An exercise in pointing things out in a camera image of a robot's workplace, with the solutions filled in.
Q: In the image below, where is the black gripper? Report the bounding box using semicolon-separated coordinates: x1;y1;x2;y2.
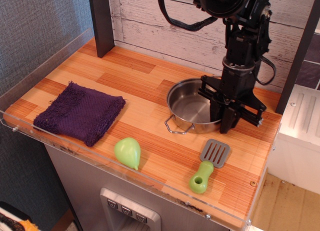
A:
198;63;266;134

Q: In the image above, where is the stainless steel pot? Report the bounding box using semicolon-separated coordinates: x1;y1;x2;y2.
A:
164;78;221;135

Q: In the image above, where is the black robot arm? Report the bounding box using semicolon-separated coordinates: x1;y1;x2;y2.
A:
193;0;275;134

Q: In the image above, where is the grey green toy spatula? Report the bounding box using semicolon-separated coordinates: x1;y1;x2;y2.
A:
188;139;231;194

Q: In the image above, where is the white cabinet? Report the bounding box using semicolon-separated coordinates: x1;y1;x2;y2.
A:
267;85;320;194

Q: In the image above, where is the green plastic pear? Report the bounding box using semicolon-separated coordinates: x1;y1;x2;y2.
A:
114;137;141;171

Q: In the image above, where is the purple cloth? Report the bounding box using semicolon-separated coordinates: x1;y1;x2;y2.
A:
33;81;126;147

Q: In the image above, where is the grey dispenser panel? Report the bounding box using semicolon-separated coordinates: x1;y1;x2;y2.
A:
100;187;162;231

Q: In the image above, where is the yellow object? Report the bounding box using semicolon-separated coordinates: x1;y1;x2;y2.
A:
15;220;39;231

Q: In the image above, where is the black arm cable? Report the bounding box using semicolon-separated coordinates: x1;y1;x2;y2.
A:
156;0;276;86

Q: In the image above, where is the dark right post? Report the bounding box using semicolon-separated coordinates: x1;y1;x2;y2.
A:
275;0;320;115

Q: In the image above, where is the dark post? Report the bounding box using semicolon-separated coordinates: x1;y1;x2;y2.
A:
89;0;115;58
275;0;320;115

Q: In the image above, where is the dark left post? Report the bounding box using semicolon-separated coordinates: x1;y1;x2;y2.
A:
89;0;115;58

